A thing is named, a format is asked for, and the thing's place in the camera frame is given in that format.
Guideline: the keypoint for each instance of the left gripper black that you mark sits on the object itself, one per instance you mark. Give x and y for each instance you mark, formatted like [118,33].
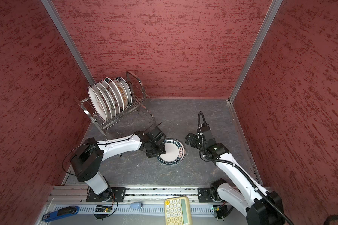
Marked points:
[161,150]

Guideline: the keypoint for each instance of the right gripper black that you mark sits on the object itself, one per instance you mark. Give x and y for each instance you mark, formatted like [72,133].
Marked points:
[195,138]

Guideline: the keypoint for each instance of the green rimmed plate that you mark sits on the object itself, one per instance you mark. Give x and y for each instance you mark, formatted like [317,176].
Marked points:
[128,91]
[174,152]

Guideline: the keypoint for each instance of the stainless steel dish rack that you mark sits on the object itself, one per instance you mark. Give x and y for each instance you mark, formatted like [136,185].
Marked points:
[139,104]

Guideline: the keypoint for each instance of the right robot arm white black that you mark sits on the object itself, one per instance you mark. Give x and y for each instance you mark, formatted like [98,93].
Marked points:
[256,203]

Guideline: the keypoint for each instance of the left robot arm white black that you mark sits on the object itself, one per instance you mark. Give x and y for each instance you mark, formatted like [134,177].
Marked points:
[87,158]

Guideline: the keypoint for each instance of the white plate in rack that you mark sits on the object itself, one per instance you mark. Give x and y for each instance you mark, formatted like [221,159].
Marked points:
[115,93]

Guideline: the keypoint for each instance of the front white plate red pattern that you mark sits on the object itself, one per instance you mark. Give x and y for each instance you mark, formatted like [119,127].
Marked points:
[98,102]

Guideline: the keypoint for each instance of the light blue eraser block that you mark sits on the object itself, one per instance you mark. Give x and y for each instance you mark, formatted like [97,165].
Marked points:
[137,205]

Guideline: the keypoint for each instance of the yellow calculator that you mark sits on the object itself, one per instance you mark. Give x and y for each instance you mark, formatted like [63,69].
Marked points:
[177,211]

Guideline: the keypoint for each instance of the right small circuit board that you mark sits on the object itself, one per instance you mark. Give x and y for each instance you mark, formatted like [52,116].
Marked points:
[220,212]

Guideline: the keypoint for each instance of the small circuit board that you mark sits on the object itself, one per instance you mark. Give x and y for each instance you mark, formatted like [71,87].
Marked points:
[220,212]
[103,209]

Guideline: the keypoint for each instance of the left small circuit board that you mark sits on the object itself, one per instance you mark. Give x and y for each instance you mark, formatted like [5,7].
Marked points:
[103,209]

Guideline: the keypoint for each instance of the blue black tool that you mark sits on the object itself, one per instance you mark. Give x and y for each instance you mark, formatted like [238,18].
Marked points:
[60,214]

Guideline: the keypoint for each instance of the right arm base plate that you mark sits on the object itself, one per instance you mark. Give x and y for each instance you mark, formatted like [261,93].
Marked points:
[204,195]

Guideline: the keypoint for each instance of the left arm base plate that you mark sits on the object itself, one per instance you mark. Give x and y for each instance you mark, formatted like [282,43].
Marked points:
[115,194]

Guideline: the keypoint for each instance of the aluminium rail frame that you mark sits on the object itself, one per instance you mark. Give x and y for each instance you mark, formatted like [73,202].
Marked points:
[152,197]

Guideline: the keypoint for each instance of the left corner aluminium post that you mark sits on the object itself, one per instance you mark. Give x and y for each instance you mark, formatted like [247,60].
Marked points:
[54,15]

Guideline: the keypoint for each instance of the corner aluminium post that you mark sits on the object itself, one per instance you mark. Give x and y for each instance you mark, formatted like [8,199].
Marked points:
[266,24]
[54,15]

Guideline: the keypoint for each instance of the right corner aluminium post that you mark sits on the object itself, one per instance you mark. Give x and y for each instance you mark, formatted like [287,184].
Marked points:
[266,24]

